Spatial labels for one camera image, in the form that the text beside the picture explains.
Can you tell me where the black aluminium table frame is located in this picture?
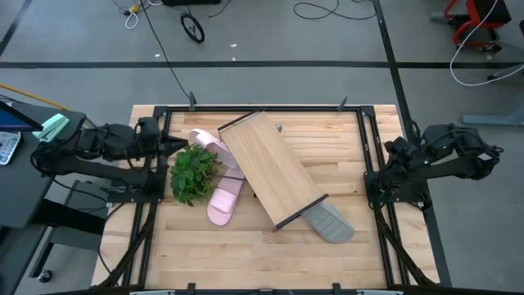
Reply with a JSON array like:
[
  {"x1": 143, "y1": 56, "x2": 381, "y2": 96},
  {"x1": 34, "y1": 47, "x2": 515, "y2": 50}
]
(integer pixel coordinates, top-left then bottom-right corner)
[{"x1": 92, "y1": 104, "x2": 454, "y2": 295}]

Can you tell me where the black side desk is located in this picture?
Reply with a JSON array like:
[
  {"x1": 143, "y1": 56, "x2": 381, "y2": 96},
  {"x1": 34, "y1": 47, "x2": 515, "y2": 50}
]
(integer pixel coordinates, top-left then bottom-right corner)
[{"x1": 0, "y1": 100, "x2": 110, "y2": 295}]

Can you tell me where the green artificial plant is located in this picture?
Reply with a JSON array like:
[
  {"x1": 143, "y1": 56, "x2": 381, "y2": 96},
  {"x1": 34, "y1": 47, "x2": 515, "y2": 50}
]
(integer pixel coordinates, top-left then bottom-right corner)
[{"x1": 169, "y1": 143, "x2": 225, "y2": 207}]

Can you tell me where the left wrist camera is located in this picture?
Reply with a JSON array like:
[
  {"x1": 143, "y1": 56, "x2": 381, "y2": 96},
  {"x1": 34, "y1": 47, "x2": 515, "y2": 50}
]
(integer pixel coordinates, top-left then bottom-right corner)
[{"x1": 136, "y1": 116, "x2": 162, "y2": 143}]

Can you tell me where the long thin black cable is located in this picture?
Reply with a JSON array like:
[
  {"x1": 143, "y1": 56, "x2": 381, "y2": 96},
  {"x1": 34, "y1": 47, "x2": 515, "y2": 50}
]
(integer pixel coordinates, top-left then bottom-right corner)
[{"x1": 138, "y1": 0, "x2": 194, "y2": 102}]

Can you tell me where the grey desk foot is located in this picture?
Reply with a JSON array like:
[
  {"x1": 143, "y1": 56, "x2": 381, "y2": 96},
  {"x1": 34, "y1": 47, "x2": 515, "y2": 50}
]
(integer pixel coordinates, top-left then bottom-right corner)
[{"x1": 460, "y1": 104, "x2": 524, "y2": 128}]

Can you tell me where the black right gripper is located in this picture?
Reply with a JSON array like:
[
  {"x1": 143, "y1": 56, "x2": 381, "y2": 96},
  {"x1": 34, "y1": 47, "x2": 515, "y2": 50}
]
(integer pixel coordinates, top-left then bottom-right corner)
[{"x1": 379, "y1": 138, "x2": 415, "y2": 179}]

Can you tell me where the black cable coil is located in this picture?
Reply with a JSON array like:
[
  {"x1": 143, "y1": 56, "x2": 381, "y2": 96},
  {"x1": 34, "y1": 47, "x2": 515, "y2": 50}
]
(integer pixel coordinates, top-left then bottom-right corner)
[{"x1": 179, "y1": 12, "x2": 206, "y2": 44}]

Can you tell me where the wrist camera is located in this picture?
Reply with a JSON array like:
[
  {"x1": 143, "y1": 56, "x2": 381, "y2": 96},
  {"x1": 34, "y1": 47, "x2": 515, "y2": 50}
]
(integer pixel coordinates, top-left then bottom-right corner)
[
  {"x1": 392, "y1": 136, "x2": 413, "y2": 153},
  {"x1": 136, "y1": 116, "x2": 162, "y2": 143}
]

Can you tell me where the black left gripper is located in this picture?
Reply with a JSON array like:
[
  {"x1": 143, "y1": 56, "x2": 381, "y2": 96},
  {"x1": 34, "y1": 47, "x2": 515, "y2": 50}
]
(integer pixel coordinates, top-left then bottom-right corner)
[{"x1": 133, "y1": 134, "x2": 190, "y2": 160}]

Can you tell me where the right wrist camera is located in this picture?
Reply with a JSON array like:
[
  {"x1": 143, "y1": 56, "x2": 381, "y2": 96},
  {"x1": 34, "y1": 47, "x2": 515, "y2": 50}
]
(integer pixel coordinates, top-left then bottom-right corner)
[{"x1": 392, "y1": 136, "x2": 413, "y2": 153}]

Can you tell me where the yellow cable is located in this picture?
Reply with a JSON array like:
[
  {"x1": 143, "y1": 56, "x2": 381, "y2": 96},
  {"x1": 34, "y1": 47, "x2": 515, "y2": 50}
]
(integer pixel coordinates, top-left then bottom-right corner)
[{"x1": 0, "y1": 83, "x2": 63, "y2": 111}]

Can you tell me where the mint green stapler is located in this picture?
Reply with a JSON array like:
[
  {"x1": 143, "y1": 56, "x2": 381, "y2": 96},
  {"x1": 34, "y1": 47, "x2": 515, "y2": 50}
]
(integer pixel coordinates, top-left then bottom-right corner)
[{"x1": 32, "y1": 113, "x2": 71, "y2": 145}]

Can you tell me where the wooden shelf with black ends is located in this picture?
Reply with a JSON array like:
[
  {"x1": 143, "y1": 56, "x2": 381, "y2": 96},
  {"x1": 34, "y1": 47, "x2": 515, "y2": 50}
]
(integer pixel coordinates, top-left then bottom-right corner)
[{"x1": 216, "y1": 108, "x2": 330, "y2": 233}]

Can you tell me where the white calculator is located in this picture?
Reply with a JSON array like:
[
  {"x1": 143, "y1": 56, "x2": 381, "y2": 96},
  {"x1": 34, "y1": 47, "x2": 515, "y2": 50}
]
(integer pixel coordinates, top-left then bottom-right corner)
[{"x1": 0, "y1": 130, "x2": 23, "y2": 166}]

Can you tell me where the looped black floor cable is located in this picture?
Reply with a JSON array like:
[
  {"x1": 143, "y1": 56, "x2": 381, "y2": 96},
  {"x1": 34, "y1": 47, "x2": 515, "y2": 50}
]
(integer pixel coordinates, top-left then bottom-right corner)
[{"x1": 292, "y1": 0, "x2": 377, "y2": 21}]

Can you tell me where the grey desk leg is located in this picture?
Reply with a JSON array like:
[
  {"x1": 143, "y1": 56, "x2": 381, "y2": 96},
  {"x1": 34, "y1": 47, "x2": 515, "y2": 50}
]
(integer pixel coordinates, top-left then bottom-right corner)
[{"x1": 486, "y1": 61, "x2": 524, "y2": 82}]

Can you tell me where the black monitor with blue screen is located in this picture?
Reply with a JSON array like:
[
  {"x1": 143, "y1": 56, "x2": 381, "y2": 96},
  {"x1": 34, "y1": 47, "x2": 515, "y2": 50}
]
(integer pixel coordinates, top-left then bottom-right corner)
[{"x1": 0, "y1": 99, "x2": 44, "y2": 133}]

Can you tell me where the long white floor cable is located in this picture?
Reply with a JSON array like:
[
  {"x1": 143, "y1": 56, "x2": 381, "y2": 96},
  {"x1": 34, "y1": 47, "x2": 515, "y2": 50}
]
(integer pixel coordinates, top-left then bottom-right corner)
[{"x1": 449, "y1": 0, "x2": 524, "y2": 88}]

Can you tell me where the red and black cart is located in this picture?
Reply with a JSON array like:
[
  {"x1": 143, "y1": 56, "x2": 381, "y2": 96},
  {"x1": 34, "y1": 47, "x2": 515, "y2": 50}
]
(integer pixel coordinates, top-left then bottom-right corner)
[{"x1": 429, "y1": 0, "x2": 513, "y2": 53}]

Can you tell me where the pink rubber slide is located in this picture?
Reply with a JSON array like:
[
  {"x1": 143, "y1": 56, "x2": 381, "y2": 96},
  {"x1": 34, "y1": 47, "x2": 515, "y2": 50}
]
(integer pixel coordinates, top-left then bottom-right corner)
[
  {"x1": 206, "y1": 165, "x2": 246, "y2": 227},
  {"x1": 188, "y1": 128, "x2": 240, "y2": 170}
]

